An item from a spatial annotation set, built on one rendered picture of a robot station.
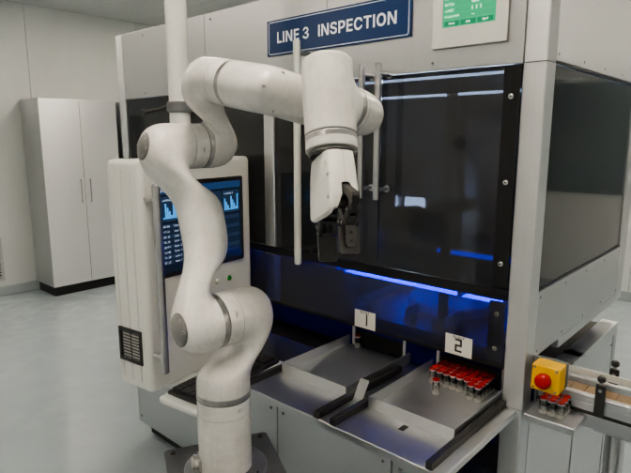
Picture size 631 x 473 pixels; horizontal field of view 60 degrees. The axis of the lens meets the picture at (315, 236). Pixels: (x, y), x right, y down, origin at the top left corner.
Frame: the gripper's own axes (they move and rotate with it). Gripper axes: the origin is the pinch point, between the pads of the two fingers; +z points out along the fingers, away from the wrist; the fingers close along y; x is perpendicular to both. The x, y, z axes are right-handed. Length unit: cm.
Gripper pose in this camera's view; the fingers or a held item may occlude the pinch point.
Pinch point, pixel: (338, 251)
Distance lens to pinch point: 83.6
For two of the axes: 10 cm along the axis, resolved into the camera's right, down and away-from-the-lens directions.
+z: 0.5, 9.9, -1.5
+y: 3.1, -1.6, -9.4
